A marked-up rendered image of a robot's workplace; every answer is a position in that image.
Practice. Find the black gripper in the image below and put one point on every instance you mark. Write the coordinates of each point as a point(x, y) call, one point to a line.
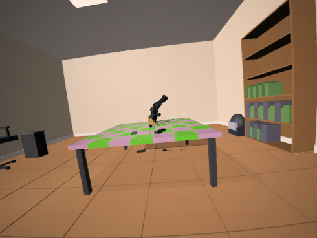
point(153, 116)

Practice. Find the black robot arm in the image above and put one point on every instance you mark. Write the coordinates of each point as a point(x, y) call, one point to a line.
point(157, 105)

